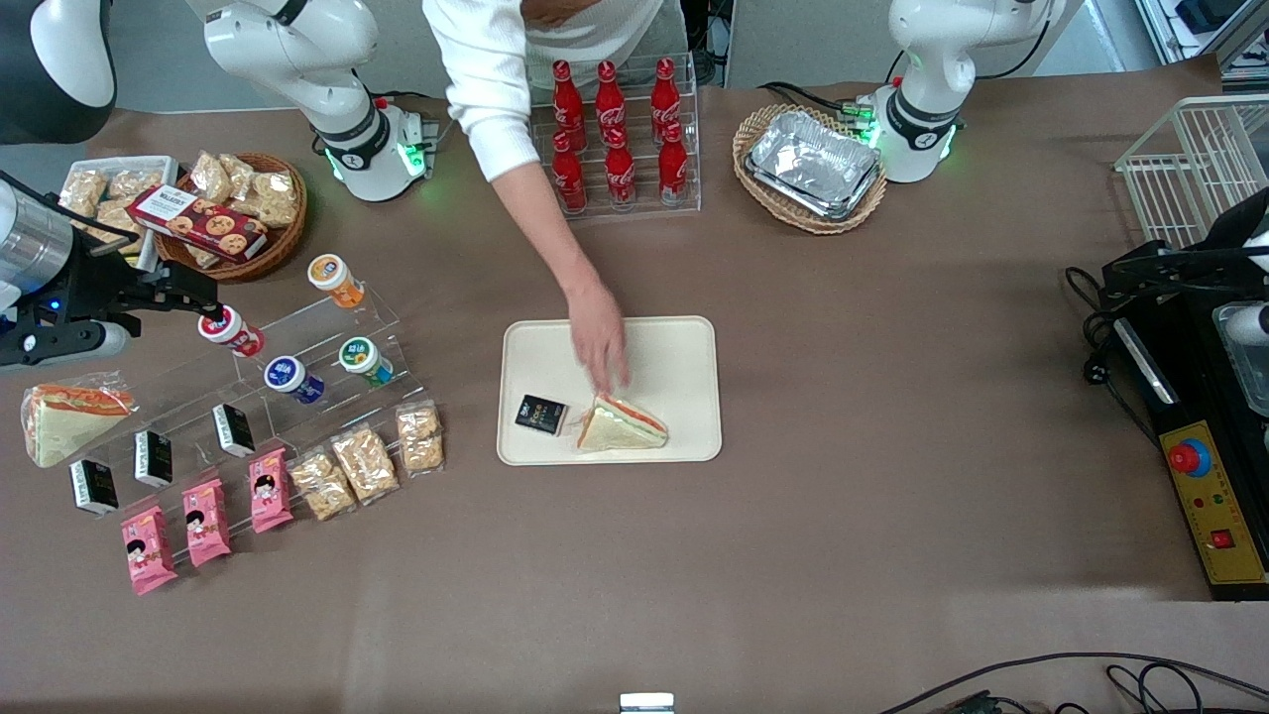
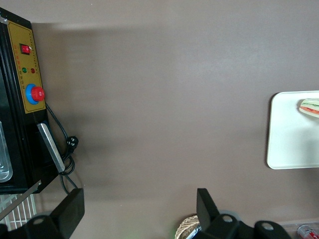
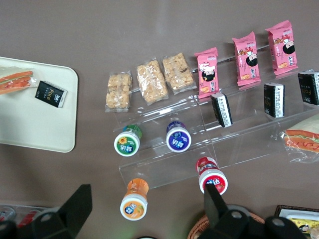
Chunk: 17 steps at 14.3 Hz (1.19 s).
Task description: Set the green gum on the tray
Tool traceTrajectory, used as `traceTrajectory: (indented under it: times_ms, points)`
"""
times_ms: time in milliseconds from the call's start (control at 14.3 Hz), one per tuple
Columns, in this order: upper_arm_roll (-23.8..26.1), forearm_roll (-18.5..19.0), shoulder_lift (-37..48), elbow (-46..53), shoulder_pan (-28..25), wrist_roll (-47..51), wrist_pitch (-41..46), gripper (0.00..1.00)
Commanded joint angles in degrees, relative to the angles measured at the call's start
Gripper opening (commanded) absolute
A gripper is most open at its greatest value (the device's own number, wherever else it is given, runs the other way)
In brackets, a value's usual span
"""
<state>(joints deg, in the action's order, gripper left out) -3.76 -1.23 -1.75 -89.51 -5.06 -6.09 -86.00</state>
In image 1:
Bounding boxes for pink snack pack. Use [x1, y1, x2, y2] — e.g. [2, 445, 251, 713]
[248, 447, 295, 535]
[120, 504, 179, 596]
[181, 478, 233, 568]

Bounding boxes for looped black floor cable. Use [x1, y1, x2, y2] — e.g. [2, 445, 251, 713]
[1105, 662, 1207, 714]

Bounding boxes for orange gum bottle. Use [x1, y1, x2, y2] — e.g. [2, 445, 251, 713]
[306, 254, 366, 308]

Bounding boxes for black machine yellow panel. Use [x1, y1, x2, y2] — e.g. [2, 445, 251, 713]
[1110, 288, 1269, 602]

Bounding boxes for person's bare hand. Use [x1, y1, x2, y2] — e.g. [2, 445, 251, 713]
[567, 280, 633, 396]

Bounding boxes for red cookie box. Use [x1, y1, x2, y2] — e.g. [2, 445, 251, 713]
[127, 184, 271, 264]

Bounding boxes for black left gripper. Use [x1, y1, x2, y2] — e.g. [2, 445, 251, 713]
[1100, 188, 1269, 299]

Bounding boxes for red gum bottle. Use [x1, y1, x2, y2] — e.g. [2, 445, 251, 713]
[197, 304, 266, 358]

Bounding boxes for blue gum bottle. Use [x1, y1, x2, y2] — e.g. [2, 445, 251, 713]
[264, 356, 326, 405]

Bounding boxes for red cola bottle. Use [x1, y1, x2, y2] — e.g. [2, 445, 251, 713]
[552, 59, 586, 140]
[595, 59, 628, 135]
[551, 132, 588, 214]
[605, 127, 637, 209]
[650, 58, 683, 130]
[658, 121, 689, 205]

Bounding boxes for clear acrylic bottle rack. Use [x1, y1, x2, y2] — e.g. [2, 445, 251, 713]
[530, 52, 703, 225]

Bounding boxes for black white small box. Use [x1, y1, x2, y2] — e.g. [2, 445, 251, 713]
[134, 428, 174, 489]
[212, 403, 257, 459]
[69, 458, 120, 517]

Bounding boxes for white wire basket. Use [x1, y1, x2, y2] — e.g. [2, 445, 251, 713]
[1115, 94, 1269, 249]

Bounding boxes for cream plastic tray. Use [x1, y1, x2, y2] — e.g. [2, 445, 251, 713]
[496, 315, 723, 467]

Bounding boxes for black gold-print small box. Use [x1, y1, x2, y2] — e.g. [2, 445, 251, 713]
[515, 394, 569, 438]

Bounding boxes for brown wicker snack basket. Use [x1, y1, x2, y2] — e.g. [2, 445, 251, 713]
[154, 152, 308, 284]

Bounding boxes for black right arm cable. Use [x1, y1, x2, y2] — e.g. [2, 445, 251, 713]
[0, 171, 137, 245]

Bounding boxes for white-sleeved person forearm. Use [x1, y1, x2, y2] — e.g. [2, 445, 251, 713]
[421, 0, 608, 298]

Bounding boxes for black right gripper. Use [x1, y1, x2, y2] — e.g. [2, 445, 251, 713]
[28, 253, 220, 328]

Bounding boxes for white plastic snack tray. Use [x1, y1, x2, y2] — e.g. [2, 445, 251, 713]
[59, 156, 181, 275]

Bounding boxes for tan wicker foil-tray basket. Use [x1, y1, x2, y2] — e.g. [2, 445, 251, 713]
[732, 104, 888, 236]

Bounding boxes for green gum bottle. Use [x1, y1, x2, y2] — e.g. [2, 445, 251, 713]
[338, 336, 395, 388]

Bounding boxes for black left arm base cable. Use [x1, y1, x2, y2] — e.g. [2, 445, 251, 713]
[761, 81, 865, 116]

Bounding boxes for clear acrylic stepped stand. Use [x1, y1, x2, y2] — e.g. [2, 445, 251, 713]
[94, 288, 429, 527]

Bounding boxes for stacked aluminium foil trays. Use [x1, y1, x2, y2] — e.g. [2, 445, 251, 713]
[746, 109, 883, 221]

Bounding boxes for long black floor cable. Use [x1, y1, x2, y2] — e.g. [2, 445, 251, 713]
[880, 652, 1269, 714]

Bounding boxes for triangle sandwich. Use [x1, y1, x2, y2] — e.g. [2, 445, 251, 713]
[575, 393, 670, 455]
[20, 372, 138, 469]

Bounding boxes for grey equipment rack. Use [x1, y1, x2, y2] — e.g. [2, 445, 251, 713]
[1135, 0, 1269, 85]

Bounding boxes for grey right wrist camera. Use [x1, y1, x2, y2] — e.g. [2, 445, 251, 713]
[0, 319, 132, 371]

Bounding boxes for clear-wrapped nut bar pack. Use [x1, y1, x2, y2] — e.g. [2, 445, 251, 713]
[330, 424, 401, 505]
[396, 401, 445, 477]
[288, 448, 358, 523]

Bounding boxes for black machine power cable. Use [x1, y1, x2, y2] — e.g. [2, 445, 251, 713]
[1065, 264, 1156, 442]

